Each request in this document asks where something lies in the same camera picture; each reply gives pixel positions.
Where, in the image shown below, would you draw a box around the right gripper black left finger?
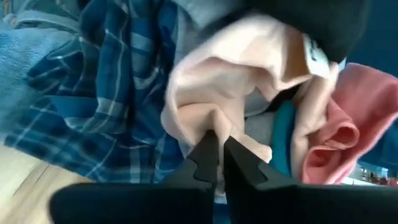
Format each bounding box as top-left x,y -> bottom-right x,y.
49,129 -> 220,224

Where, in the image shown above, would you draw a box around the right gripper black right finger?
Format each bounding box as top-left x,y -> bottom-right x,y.
223,136 -> 398,224

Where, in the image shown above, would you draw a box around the teal garment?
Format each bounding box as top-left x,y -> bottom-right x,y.
269,99 -> 298,178

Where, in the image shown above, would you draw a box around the peach pink garment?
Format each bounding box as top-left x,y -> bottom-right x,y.
160,14 -> 340,187

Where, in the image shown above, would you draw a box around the blue plaid shirt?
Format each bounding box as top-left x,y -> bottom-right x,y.
4,0 -> 187,184

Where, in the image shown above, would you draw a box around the coral pink garment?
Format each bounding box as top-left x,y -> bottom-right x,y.
300,62 -> 398,185

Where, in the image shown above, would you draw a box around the black garment with white label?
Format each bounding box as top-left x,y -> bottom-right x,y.
198,0 -> 369,78

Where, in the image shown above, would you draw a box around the light blue denim jeans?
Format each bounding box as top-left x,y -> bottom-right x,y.
0,0 -> 78,134

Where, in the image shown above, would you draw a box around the grey garment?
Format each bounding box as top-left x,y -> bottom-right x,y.
244,90 -> 277,147

